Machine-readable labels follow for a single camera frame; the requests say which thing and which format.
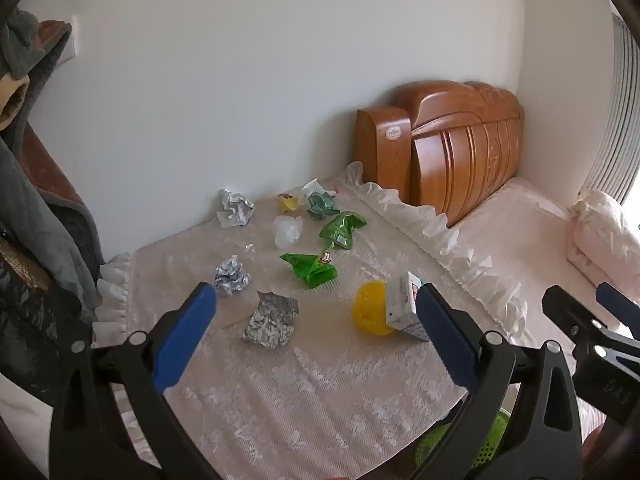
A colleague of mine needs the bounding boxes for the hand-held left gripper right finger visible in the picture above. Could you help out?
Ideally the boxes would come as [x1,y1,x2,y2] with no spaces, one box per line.
[400,282,583,480]

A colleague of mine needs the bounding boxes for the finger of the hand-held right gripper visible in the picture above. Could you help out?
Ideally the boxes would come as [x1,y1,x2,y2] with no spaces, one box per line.
[596,282,640,336]
[542,285,608,356]

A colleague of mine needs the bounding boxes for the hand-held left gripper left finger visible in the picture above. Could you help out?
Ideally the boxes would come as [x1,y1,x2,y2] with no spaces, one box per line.
[50,281,221,480]

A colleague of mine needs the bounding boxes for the green mesh basket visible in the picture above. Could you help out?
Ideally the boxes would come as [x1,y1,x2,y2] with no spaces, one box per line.
[415,410,511,471]

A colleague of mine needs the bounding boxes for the green plastic wrapper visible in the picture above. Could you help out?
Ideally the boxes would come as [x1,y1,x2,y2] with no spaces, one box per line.
[320,211,367,252]
[280,252,337,290]

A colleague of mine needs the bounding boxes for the clear plastic bag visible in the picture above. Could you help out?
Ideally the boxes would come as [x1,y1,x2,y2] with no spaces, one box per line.
[273,215,304,247]

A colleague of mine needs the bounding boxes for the white carton box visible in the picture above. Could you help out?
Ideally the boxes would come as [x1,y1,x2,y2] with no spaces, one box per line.
[386,271,431,342]

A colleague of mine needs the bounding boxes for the pink folded pillows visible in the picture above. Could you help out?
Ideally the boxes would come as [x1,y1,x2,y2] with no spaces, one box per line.
[566,189,640,301]

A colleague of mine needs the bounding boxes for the crumpled silver paper ball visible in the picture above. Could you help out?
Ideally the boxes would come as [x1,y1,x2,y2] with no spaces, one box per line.
[216,189,255,227]
[214,255,252,297]

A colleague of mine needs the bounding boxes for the yellow perforated ball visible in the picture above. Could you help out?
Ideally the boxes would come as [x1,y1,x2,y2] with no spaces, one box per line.
[352,281,396,337]

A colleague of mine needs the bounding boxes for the crumpled silver foil sheet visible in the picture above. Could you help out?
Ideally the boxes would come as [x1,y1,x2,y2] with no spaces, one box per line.
[241,290,300,350]

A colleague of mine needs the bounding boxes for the bed with pink sheet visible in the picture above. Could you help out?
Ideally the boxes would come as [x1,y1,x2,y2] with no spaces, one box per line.
[447,175,640,441]

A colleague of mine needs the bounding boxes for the grey hanging garment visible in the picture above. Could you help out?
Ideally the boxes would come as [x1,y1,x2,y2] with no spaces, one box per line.
[0,7,106,326]

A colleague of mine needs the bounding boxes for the teal crumpled wrapper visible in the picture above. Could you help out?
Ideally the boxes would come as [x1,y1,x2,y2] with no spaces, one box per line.
[306,191,337,221]

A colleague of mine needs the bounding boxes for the wooden bedside panel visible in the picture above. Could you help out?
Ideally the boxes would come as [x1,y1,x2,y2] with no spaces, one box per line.
[356,107,412,206]

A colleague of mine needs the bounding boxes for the carved wooden headboard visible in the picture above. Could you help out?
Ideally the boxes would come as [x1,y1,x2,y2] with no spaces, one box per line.
[395,80,526,228]

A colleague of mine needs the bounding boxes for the pleated light curtain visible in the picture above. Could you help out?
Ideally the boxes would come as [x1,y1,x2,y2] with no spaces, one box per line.
[582,12,640,206]

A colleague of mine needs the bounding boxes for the brown cloth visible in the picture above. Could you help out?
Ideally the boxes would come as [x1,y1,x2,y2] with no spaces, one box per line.
[22,122,88,208]

